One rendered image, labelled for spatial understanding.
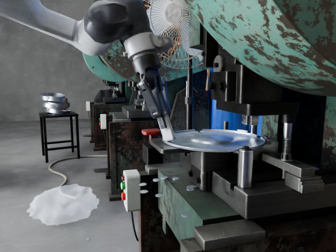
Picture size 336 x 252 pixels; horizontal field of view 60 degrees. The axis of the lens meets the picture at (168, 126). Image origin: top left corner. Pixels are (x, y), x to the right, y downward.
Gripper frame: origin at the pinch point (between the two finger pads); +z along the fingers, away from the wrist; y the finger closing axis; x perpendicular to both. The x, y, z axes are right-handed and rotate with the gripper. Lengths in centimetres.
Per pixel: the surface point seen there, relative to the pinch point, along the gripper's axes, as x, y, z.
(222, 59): 17.0, -13.0, -14.2
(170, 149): 2.8, 6.5, 5.3
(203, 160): 7.0, -2.1, 11.4
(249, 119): 18.9, -15.4, 4.8
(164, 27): -25, -78, -52
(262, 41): 33.4, 28.3, -8.2
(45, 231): -131, -48, 42
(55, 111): -233, -179, -53
